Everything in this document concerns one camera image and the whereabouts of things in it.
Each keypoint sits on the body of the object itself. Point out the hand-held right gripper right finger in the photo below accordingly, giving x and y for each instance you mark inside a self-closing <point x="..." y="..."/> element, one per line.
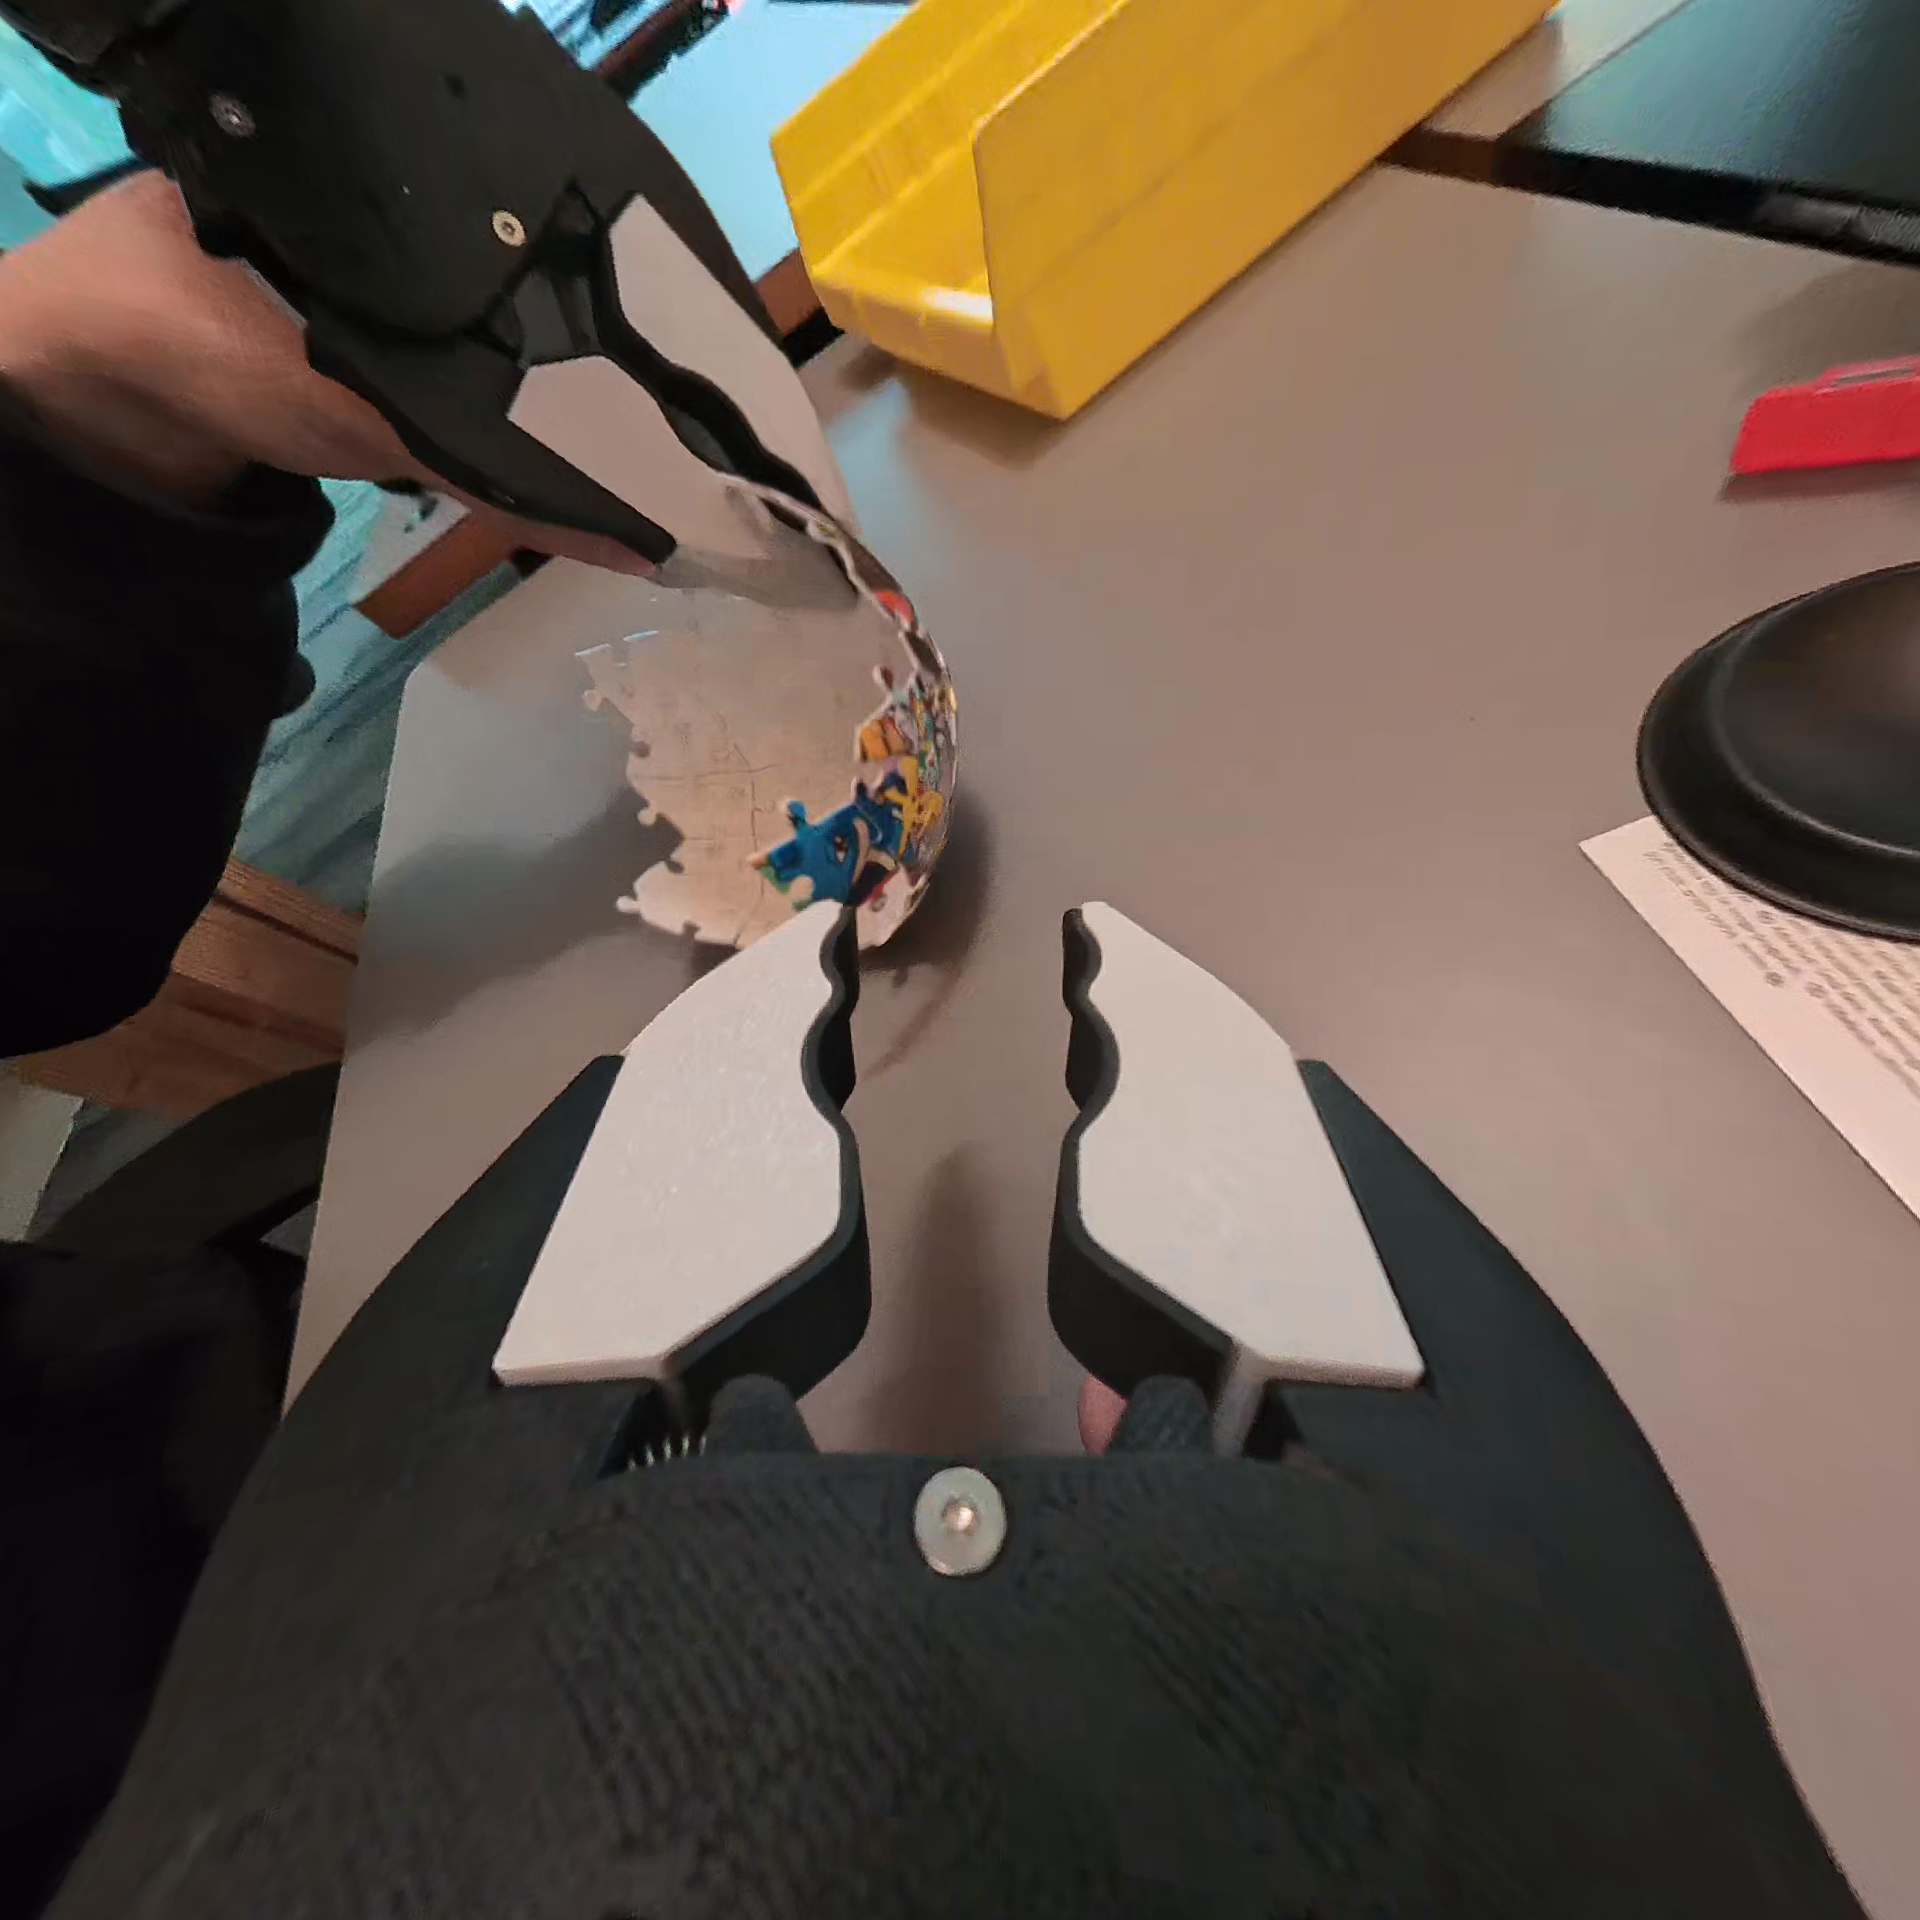
<point x="1243" y="1202"/>

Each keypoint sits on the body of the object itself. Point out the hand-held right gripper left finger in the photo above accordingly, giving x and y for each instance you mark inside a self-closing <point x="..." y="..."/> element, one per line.
<point x="690" y="1202"/>

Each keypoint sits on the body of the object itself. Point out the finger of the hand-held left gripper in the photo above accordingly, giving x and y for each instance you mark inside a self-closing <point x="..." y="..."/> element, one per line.
<point x="628" y="452"/>
<point x="705" y="331"/>

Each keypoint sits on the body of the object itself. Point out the partly built puzzle ball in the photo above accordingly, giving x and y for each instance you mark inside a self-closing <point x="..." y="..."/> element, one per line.
<point x="750" y="751"/>

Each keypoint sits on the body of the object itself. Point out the person's left forearm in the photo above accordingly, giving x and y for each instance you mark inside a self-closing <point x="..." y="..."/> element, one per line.
<point x="120" y="751"/>

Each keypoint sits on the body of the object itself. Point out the person's left hand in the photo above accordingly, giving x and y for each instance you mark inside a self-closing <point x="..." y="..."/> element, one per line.
<point x="134" y="346"/>

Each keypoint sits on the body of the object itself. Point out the yellow plastic bin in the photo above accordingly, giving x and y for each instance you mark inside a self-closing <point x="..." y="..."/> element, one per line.
<point x="1170" y="196"/>

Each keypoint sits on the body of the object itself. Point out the white printed leaflet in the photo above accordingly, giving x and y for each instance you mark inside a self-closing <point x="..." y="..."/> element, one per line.
<point x="1800" y="1021"/>

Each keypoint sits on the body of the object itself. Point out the black round stand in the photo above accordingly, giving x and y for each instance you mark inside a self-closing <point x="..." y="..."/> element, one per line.
<point x="1800" y="751"/>

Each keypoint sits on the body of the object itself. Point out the red plastic piece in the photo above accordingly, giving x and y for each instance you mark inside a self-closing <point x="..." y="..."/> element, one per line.
<point x="1829" y="428"/>

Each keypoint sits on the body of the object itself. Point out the silver panel with black inset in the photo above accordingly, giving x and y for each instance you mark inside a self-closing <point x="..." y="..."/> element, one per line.
<point x="1724" y="107"/>

